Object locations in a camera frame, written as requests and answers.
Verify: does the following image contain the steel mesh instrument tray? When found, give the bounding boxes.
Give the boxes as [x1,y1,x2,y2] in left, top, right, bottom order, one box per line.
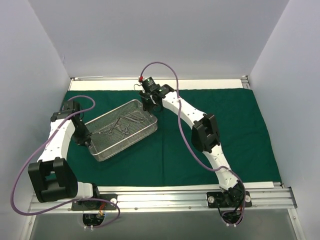
[85,99,158,162]

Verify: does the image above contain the green surgical drape cloth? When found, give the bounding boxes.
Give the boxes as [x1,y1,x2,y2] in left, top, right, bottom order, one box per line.
[67,88,281,187]

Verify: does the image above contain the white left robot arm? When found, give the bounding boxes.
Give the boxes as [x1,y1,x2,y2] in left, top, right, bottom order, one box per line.
[27,119,101,210]

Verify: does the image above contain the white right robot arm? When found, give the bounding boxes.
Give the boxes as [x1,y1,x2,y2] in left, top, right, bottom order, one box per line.
[139,83,240,207]

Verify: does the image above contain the steel surgical scissors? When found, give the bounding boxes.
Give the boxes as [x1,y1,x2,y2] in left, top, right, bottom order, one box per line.
[123,113,147,123]

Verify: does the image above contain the steel forceps clamp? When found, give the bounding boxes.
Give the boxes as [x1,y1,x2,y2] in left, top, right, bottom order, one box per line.
[98,117,123,135]

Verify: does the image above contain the steel tweezers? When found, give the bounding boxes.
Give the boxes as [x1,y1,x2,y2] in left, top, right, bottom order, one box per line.
[121,112,144,123]

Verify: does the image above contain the steel needle holder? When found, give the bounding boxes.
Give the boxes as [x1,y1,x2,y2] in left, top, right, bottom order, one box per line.
[114,124,129,135]

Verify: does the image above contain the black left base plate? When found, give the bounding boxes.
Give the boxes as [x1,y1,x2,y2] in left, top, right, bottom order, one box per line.
[71,193,118,211]

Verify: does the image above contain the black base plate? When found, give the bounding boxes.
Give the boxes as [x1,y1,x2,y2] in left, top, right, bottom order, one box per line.
[206,183,253,209]
[71,193,118,211]

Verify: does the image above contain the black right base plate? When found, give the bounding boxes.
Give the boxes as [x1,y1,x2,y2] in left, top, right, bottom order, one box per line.
[206,183,253,209]

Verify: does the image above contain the aluminium front rail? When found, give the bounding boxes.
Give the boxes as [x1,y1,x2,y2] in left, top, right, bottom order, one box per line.
[26,187,298,215]

